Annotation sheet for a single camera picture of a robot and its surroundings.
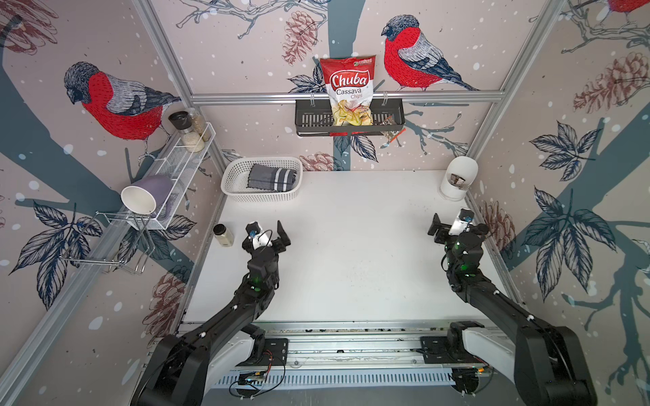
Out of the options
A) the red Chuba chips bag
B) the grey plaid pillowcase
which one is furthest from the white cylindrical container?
the grey plaid pillowcase

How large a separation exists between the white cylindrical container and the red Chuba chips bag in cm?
44

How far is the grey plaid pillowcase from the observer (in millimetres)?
1153

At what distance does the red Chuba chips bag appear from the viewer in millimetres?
812

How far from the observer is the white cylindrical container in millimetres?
1057

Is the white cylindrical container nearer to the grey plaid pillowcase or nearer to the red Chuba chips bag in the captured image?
the red Chuba chips bag

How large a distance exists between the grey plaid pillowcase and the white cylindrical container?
0.70m

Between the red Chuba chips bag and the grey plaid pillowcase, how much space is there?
39cm
